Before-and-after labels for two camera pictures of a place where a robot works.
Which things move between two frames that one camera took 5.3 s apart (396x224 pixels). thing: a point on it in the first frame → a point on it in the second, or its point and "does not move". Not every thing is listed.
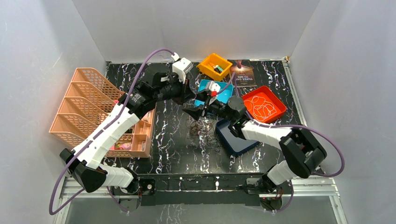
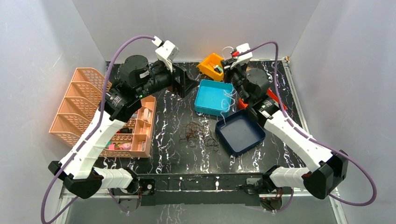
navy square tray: [233, 144] does not move
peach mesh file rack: [89, 98] does not move
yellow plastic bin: [215, 66] does not move
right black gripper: [195, 113] → [226, 65]
